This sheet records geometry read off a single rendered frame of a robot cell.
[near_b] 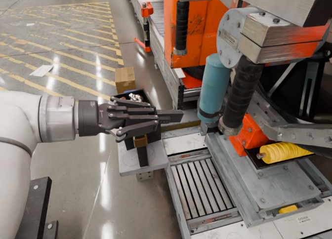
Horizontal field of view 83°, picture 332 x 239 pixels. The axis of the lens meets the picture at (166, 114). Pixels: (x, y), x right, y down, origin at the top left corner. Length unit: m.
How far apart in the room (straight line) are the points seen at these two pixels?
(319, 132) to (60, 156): 1.31
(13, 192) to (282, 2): 0.41
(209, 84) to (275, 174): 0.58
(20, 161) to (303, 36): 0.42
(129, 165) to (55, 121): 0.37
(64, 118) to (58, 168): 0.99
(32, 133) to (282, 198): 0.91
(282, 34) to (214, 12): 0.73
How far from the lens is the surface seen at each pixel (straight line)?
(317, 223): 1.20
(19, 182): 0.33
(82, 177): 1.26
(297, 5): 0.28
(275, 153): 0.69
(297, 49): 0.31
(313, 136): 0.54
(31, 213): 0.90
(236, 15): 0.46
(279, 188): 1.01
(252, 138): 0.70
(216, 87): 0.65
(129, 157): 0.70
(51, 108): 0.38
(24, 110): 0.39
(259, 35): 0.27
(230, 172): 1.06
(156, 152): 0.70
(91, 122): 0.38
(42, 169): 1.40
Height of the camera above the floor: 1.02
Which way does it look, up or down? 44 degrees down
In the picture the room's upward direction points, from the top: straight up
